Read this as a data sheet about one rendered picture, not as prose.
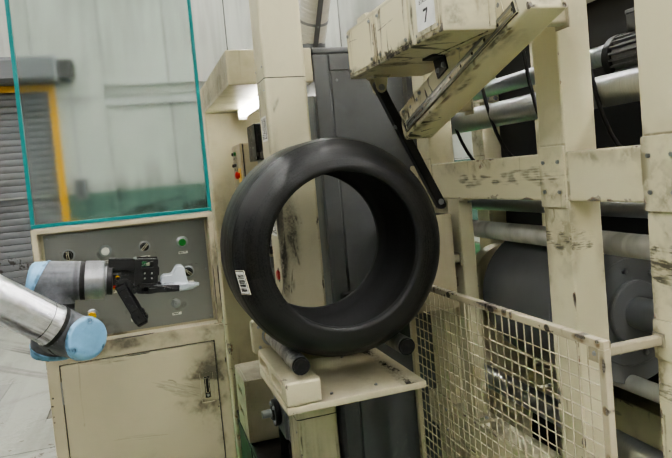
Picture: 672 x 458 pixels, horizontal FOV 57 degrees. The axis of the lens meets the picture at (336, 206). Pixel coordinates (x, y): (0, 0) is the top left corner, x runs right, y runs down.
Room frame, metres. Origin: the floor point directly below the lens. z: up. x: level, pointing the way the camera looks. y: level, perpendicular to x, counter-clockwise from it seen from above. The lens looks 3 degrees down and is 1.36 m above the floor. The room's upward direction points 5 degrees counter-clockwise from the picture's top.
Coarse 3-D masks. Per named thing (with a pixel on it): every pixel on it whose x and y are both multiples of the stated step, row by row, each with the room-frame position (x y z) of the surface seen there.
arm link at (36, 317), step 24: (0, 288) 1.18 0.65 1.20; (24, 288) 1.23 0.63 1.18; (0, 312) 1.18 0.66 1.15; (24, 312) 1.20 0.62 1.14; (48, 312) 1.23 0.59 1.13; (72, 312) 1.28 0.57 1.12; (24, 336) 1.23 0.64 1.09; (48, 336) 1.24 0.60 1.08; (72, 336) 1.25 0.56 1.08; (96, 336) 1.29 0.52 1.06
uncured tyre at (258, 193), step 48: (336, 144) 1.54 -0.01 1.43; (240, 192) 1.56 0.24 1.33; (288, 192) 1.47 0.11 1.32; (384, 192) 1.82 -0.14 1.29; (240, 240) 1.46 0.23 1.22; (384, 240) 1.83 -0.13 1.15; (432, 240) 1.59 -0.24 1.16; (384, 288) 1.81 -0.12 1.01; (288, 336) 1.48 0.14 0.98; (336, 336) 1.50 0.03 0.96; (384, 336) 1.55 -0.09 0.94
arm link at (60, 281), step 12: (36, 264) 1.39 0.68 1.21; (48, 264) 1.40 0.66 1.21; (60, 264) 1.41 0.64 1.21; (72, 264) 1.41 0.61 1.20; (84, 264) 1.42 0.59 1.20; (36, 276) 1.37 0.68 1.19; (48, 276) 1.38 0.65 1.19; (60, 276) 1.39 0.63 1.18; (72, 276) 1.39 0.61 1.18; (84, 276) 1.40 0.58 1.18; (36, 288) 1.37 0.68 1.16; (48, 288) 1.38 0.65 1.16; (60, 288) 1.38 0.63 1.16; (72, 288) 1.39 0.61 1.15; (60, 300) 1.38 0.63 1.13; (72, 300) 1.41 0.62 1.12
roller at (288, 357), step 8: (272, 344) 1.69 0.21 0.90; (280, 344) 1.63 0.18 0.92; (280, 352) 1.60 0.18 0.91; (288, 352) 1.55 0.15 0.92; (296, 352) 1.52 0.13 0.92; (288, 360) 1.51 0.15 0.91; (296, 360) 1.48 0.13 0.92; (304, 360) 1.48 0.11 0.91; (296, 368) 1.47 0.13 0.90; (304, 368) 1.48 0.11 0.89
